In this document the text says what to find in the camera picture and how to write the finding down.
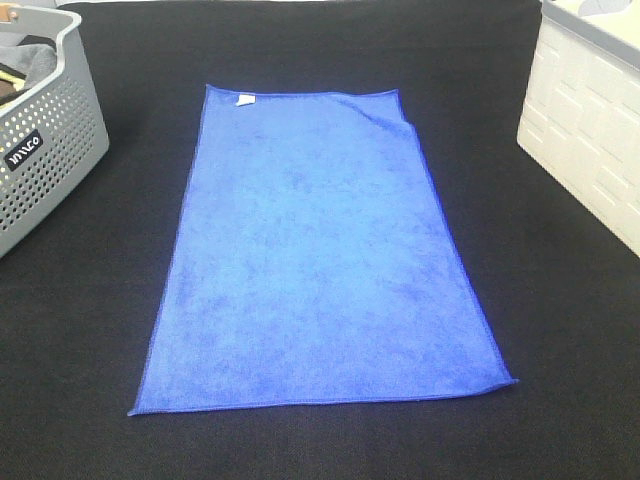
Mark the blue microfiber towel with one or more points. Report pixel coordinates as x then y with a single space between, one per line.
313 265

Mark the black table cloth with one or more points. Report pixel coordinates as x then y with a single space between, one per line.
79 295

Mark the white plastic storage box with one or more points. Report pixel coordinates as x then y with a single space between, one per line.
580 116

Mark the grey perforated laundry basket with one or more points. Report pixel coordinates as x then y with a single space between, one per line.
53 135

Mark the grey towel in basket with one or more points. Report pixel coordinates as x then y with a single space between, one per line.
24 66

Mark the brown yellow cloth in basket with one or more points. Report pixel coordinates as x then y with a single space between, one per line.
10 85

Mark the wooden basket handle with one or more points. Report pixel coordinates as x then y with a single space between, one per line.
8 12

